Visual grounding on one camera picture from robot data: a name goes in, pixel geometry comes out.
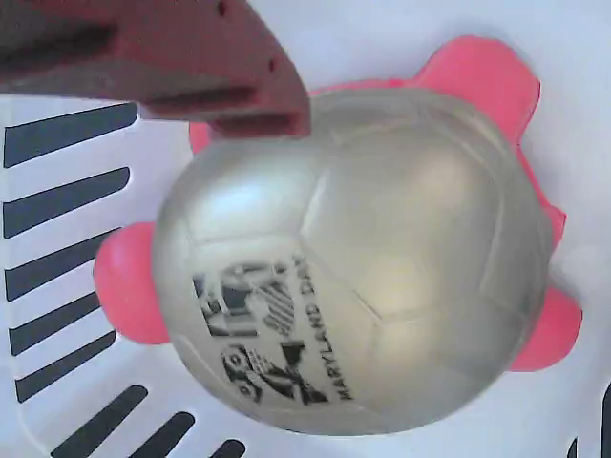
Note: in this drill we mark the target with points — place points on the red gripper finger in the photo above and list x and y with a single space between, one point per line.
200 52

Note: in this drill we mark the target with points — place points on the pink turtle toy silver shell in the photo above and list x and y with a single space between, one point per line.
382 238

